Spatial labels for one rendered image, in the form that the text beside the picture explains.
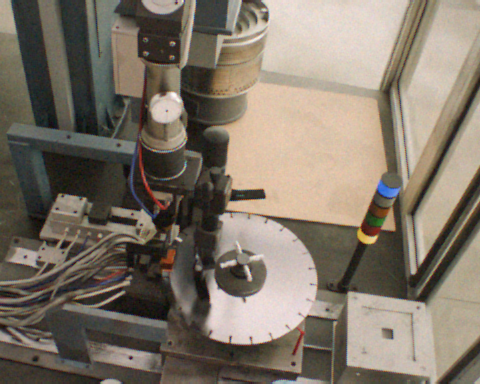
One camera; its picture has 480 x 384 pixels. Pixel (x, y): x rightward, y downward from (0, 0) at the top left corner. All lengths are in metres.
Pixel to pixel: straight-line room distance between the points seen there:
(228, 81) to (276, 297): 0.71
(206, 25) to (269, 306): 0.58
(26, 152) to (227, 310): 0.60
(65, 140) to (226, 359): 0.61
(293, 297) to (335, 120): 0.86
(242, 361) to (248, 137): 0.80
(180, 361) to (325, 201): 0.67
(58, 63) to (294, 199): 0.75
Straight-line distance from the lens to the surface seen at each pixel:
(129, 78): 0.90
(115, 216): 1.37
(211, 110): 1.72
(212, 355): 1.19
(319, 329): 1.36
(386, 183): 1.13
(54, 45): 1.47
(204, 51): 1.17
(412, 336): 1.25
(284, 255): 1.21
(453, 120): 1.39
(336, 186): 1.66
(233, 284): 1.14
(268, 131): 1.78
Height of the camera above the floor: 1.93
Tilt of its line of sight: 48 degrees down
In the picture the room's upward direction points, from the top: 9 degrees clockwise
